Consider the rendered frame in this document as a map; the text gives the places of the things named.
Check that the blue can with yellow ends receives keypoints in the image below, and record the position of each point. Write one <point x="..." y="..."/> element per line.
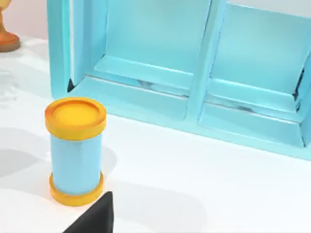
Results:
<point x="75" y="155"/>

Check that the light blue rack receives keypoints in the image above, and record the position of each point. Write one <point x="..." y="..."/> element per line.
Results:
<point x="184" y="65"/>

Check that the orange trophy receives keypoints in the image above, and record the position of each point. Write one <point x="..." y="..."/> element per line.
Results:
<point x="5" y="36"/>

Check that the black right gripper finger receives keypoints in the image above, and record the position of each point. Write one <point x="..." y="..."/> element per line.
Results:
<point x="98" y="216"/>

